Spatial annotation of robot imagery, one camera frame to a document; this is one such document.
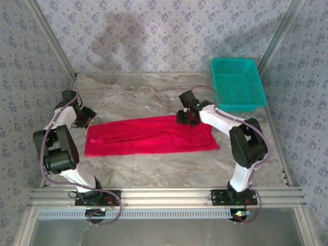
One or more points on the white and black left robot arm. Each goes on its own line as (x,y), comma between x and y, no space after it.
(59,153)

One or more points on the circuit board with lit LEDs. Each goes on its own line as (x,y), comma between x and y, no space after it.
(239,214)

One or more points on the aluminium frame rail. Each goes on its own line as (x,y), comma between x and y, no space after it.
(166,197)

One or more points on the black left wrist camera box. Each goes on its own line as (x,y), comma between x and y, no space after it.
(68,97)

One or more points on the red t-shirt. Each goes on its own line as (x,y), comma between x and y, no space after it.
(153,135)

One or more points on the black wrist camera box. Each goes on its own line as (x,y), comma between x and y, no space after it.
(188,98)
(68,97)

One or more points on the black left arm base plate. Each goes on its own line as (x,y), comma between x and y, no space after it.
(112,200)

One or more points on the aluminium corner post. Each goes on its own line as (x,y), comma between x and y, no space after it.
(277,38)
(53,38)

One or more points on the grey metal panel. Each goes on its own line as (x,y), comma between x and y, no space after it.
(166,233)

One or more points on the white right camera bracket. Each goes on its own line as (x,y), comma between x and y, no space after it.
(184,110)

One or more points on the black circuit board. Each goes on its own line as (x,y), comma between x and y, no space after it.
(96,212)

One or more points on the teal plastic basket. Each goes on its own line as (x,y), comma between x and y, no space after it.
(238,84)

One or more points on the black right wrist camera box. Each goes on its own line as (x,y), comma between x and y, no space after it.
(188,98)

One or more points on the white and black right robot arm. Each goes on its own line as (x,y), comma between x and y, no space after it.
(246,148)

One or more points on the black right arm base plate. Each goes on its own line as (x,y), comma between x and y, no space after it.
(220,198)

